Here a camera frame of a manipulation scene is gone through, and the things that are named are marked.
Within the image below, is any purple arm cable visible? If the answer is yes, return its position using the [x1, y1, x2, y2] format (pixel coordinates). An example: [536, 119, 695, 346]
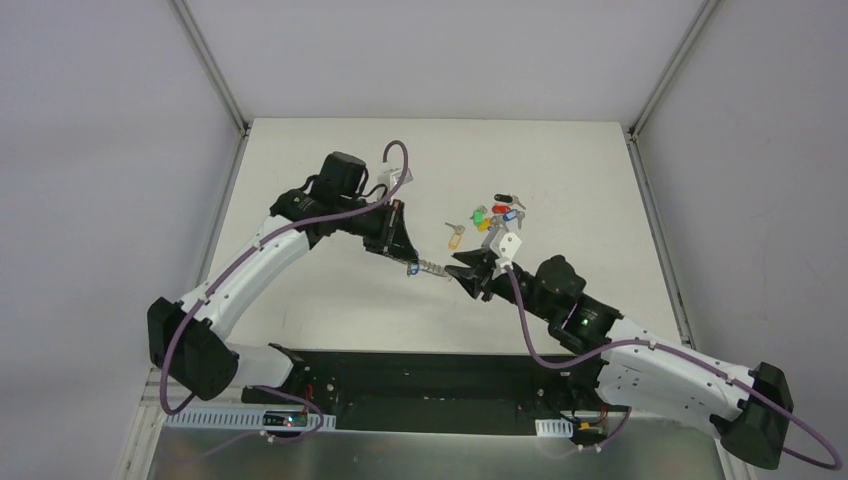
[502, 263, 844, 472]
[160, 140, 411, 417]

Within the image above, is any black tagged key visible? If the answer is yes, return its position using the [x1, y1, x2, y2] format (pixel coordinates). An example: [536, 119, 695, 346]
[493, 193, 526, 210]

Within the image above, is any white slotted bracket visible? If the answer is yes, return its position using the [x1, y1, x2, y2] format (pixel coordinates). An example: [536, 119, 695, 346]
[534, 418, 574, 438]
[164, 406, 336, 432]

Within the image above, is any left aluminium frame post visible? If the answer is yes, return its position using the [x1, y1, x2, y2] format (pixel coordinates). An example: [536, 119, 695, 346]
[168, 0, 250, 137]

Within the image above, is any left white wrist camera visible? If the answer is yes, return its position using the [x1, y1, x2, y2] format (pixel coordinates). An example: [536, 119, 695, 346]
[376, 167, 414, 192]

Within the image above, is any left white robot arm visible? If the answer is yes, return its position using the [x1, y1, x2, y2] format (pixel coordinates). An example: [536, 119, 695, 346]
[147, 151, 419, 405]

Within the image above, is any left white slotted bracket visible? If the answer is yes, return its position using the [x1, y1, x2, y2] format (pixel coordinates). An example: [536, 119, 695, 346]
[164, 406, 336, 432]

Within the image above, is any green tagged key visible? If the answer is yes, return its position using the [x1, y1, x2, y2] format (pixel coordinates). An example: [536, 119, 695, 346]
[470, 205, 487, 228]

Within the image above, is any yellow capped key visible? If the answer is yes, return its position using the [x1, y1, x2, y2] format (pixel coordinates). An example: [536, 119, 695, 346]
[476, 215, 509, 233]

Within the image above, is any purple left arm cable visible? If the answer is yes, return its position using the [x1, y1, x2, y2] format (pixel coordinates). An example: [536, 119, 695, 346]
[160, 140, 411, 417]

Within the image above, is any right white slotted bracket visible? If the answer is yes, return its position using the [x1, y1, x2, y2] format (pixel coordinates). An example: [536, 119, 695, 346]
[534, 418, 574, 438]

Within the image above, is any yellow tagged key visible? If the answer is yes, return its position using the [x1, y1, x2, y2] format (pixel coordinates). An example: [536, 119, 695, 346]
[445, 222, 465, 251]

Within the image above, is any blue tagged key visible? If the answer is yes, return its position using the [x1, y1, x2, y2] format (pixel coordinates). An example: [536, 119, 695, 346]
[502, 209, 526, 230]

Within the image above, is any right aluminium frame post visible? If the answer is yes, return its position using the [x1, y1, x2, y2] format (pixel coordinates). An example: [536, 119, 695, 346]
[627, 0, 724, 142]

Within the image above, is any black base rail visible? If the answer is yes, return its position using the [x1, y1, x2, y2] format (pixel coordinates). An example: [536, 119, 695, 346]
[280, 350, 603, 436]

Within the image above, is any left green circuit board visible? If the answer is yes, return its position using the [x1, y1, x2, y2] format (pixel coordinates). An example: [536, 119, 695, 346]
[263, 411, 309, 428]

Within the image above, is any aluminium frame post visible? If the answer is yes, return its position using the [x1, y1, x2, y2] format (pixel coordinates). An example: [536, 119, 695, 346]
[168, 0, 250, 137]
[627, 0, 724, 142]

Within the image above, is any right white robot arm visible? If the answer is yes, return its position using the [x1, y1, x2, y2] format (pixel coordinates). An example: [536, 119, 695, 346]
[445, 248, 794, 470]

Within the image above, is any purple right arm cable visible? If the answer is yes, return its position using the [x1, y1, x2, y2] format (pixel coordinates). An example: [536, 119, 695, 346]
[502, 263, 844, 472]

